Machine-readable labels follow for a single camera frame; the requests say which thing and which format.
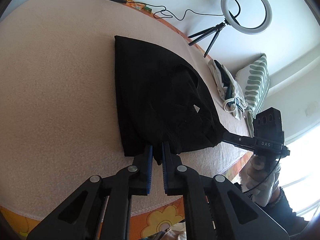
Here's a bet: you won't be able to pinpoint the black shorts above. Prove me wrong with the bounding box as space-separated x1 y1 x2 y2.
114 36 225 164

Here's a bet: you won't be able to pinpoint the right forearm in black sleeve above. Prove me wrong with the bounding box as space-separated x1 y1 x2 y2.
262 187 309 236

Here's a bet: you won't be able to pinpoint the white and teal folded clothes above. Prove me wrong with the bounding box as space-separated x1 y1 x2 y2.
208 60 248 120

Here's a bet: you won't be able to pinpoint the right hand in white glove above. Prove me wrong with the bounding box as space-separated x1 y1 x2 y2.
239 155 280 207

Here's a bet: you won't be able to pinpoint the orange floral bed sheet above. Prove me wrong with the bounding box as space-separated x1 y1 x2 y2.
0 0 253 240

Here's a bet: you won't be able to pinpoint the green patterned white pillow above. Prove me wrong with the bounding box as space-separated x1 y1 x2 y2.
235 54 270 137

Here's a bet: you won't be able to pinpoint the beige bed blanket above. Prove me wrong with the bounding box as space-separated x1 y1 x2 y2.
1 0 248 220

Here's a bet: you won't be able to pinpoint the black mini tripod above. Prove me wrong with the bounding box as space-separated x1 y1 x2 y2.
188 21 231 59

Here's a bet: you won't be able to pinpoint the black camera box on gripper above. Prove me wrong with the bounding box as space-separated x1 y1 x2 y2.
253 107 284 144

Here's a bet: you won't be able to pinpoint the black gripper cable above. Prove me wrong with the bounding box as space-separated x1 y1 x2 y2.
242 152 284 194

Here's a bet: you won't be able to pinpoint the white ring light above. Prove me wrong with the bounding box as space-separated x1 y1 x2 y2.
220 0 272 35

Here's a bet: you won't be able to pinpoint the black cable with inline box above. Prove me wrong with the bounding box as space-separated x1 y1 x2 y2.
42 0 226 22

